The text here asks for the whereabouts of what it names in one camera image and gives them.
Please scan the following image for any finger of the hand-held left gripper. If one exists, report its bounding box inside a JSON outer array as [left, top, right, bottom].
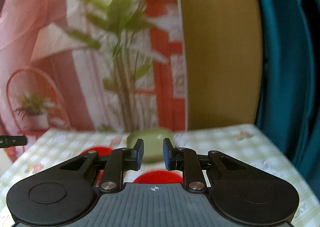
[[0, 135, 27, 148]]

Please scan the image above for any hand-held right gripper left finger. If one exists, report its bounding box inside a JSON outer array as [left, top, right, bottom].
[[56, 138, 145, 192]]

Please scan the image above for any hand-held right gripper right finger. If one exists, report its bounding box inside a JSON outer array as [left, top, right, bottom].
[[163, 138, 250, 192]]

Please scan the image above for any green bowl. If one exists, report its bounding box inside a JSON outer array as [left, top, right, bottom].
[[127, 128, 173, 164]]

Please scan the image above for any red bowl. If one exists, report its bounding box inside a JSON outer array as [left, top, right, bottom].
[[133, 170, 183, 184], [79, 145, 113, 157]]

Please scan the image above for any checked printed tablecloth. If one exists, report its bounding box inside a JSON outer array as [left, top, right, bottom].
[[0, 124, 313, 227]]

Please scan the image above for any printed plant backdrop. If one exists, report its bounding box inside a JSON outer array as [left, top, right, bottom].
[[0, 0, 188, 140]]

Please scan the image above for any teal curtain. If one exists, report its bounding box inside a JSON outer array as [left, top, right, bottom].
[[249, 0, 320, 200]]

